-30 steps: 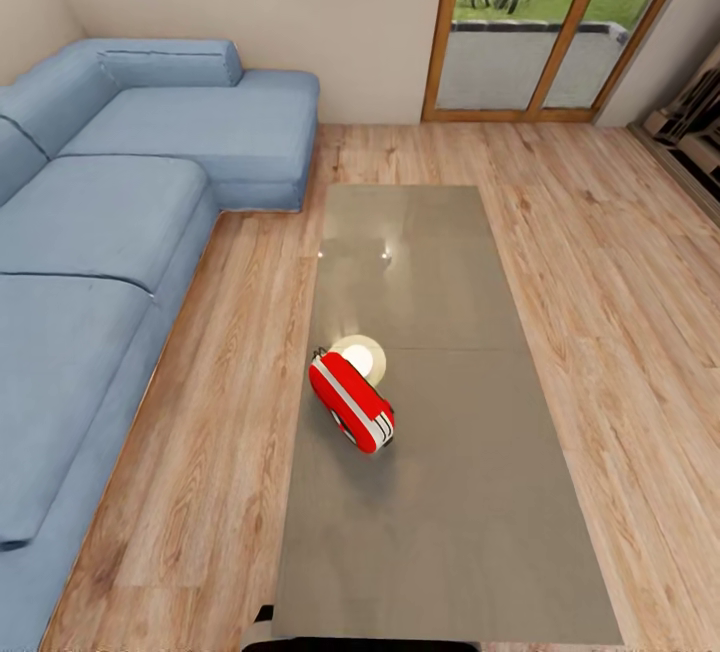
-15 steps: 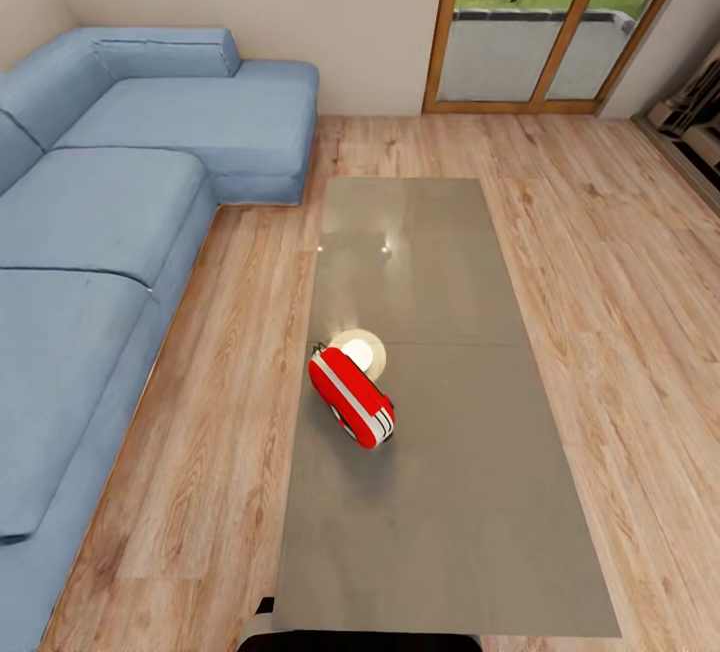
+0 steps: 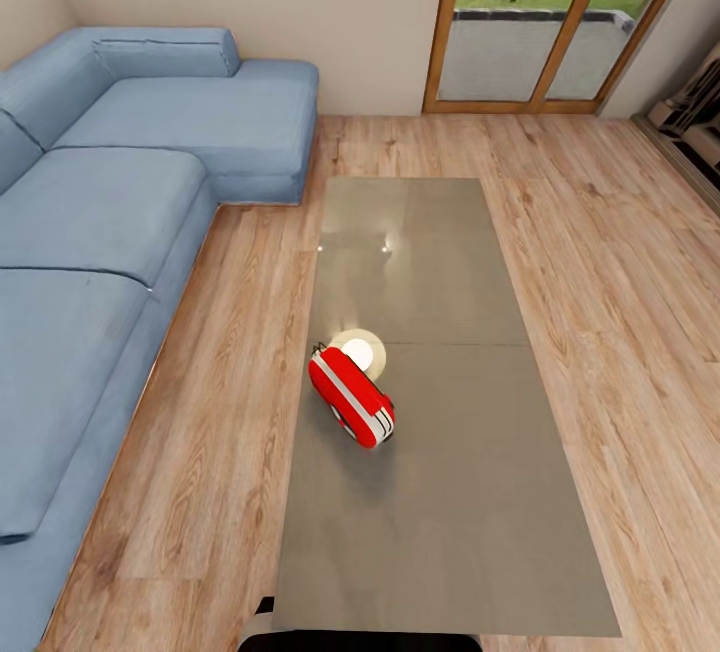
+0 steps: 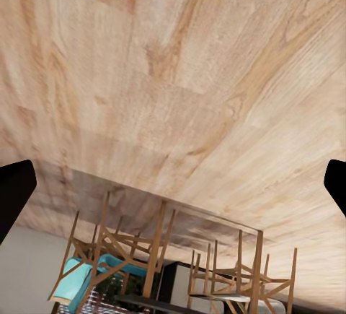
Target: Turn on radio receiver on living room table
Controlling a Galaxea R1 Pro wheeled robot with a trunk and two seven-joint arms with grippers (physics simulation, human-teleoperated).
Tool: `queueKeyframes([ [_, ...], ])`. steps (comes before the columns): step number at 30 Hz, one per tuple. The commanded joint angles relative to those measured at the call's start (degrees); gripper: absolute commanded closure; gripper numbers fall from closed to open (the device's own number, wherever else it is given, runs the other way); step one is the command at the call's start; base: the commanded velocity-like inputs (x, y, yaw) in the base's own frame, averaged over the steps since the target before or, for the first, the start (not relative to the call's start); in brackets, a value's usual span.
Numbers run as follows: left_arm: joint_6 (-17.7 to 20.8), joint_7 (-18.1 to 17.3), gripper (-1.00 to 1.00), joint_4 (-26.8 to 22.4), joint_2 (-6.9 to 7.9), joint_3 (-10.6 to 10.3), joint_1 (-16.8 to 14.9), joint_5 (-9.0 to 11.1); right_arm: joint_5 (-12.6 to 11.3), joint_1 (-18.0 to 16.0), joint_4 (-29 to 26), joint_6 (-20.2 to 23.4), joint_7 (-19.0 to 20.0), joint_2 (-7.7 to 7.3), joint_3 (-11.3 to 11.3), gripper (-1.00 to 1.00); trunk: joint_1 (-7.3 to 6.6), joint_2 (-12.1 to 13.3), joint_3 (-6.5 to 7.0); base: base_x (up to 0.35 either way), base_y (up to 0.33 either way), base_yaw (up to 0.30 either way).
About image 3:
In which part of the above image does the radio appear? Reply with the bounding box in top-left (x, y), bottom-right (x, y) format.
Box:
top-left (308, 346), bottom-right (395, 448)

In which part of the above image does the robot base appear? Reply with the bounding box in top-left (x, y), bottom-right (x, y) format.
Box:
top-left (237, 595), bottom-right (483, 652)

